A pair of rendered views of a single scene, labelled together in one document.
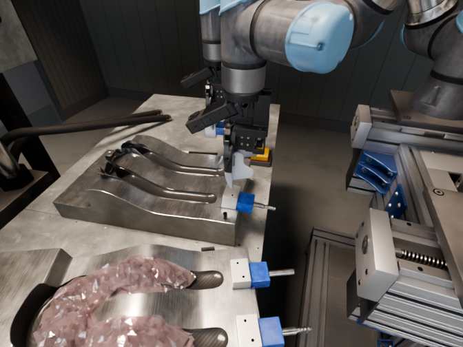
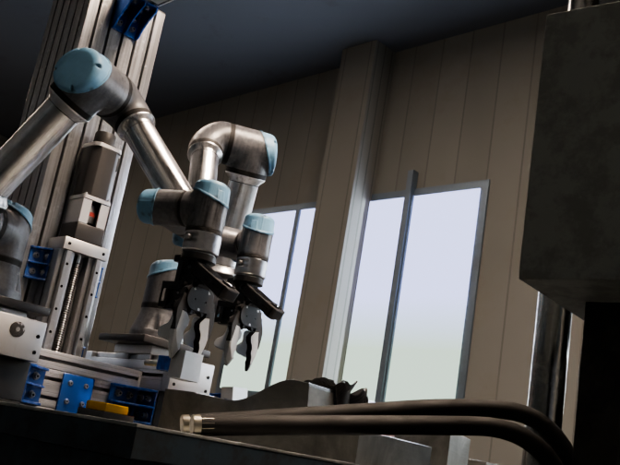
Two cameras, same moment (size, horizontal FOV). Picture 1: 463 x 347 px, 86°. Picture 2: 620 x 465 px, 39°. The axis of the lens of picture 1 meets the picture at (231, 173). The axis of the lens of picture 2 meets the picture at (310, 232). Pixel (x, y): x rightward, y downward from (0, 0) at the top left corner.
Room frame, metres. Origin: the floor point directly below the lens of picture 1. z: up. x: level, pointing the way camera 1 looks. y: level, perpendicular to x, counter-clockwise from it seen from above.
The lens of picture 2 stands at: (2.15, 1.02, 0.79)
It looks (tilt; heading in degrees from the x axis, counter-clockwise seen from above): 15 degrees up; 208
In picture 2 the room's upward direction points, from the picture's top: 10 degrees clockwise
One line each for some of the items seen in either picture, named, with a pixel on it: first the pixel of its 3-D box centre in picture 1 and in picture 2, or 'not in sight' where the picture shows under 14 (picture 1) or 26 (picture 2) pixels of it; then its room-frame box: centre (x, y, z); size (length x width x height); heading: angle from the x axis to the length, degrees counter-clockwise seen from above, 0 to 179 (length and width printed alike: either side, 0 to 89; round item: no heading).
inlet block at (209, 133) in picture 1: (225, 129); (168, 364); (0.74, 0.02, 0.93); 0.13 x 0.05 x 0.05; 78
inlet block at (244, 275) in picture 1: (262, 274); not in sight; (0.27, -0.07, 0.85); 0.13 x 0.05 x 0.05; 96
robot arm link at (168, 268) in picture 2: not in sight; (170, 283); (0.19, -0.42, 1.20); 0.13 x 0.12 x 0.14; 133
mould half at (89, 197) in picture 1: (158, 180); (293, 420); (0.55, 0.21, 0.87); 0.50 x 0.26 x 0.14; 79
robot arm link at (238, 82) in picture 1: (243, 76); (249, 269); (0.44, -0.02, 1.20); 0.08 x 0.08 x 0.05
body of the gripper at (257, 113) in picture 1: (245, 119); (241, 304); (0.44, -0.03, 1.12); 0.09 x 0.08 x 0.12; 79
